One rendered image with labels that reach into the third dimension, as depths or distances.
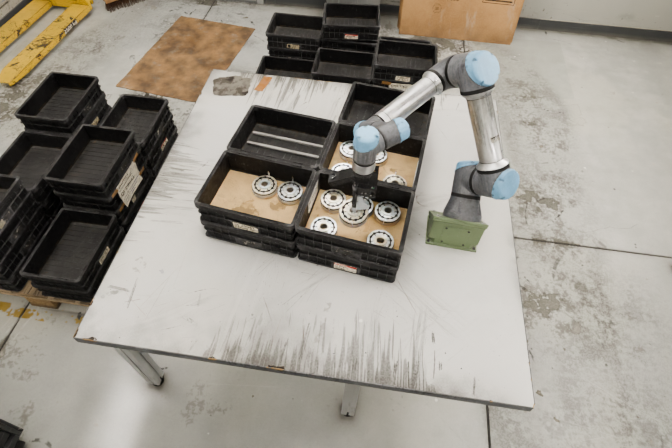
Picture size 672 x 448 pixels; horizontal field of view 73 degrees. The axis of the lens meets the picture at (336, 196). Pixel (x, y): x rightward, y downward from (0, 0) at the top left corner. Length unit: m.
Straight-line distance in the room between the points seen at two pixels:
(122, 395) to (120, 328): 0.73
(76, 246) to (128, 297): 0.85
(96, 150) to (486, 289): 2.10
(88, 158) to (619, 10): 4.40
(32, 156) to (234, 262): 1.60
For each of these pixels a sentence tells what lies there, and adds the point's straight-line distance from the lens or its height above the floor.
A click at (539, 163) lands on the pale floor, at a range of 3.47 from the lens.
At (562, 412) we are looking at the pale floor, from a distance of 2.60.
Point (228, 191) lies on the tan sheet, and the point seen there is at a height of 0.83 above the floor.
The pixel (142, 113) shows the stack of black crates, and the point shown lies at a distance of 3.11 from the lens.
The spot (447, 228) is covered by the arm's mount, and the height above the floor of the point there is 0.83.
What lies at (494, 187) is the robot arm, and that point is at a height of 1.06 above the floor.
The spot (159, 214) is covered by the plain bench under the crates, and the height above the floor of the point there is 0.70.
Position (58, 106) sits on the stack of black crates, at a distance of 3.19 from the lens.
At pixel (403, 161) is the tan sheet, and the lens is 2.03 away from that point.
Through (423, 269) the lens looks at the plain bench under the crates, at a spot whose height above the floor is 0.70.
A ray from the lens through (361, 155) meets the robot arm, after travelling 1.38.
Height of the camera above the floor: 2.28
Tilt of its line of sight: 51 degrees down
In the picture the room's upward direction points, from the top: 2 degrees clockwise
